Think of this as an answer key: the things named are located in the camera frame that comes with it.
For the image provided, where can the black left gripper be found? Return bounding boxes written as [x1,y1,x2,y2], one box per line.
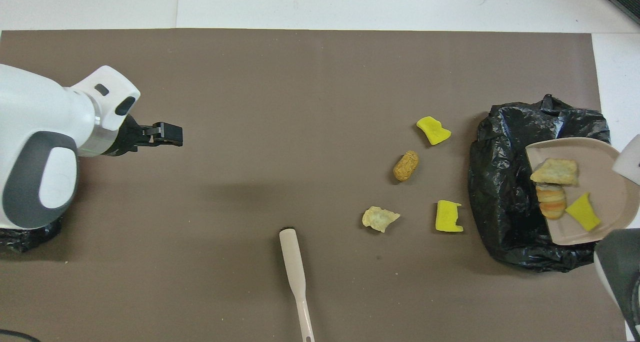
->
[107,115,184,157]

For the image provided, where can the beige hand brush black bristles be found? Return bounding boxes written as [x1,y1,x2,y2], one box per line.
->
[279,228,316,342]

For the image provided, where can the brown bread roll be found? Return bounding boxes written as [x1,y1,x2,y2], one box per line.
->
[393,150,420,182]

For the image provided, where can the yellow sponge piece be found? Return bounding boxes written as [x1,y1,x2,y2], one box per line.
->
[565,192,602,232]
[435,200,464,233]
[416,116,452,146]

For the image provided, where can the large striped croissant piece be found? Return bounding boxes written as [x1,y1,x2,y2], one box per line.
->
[530,158,579,187]

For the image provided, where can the small orange croissant piece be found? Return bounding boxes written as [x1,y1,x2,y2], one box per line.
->
[536,183,567,220]

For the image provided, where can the beige plastic dustpan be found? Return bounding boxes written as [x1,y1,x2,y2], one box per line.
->
[525,137,640,246]

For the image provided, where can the black bag bin with card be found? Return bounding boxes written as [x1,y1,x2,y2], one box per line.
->
[0,217,63,253]

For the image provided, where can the black trash bag bin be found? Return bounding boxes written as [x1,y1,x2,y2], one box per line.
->
[468,94,616,273]

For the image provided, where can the brown table mat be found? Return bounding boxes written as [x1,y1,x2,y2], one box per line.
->
[0,29,627,342]

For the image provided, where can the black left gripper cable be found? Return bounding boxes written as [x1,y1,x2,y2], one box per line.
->
[0,329,42,342]

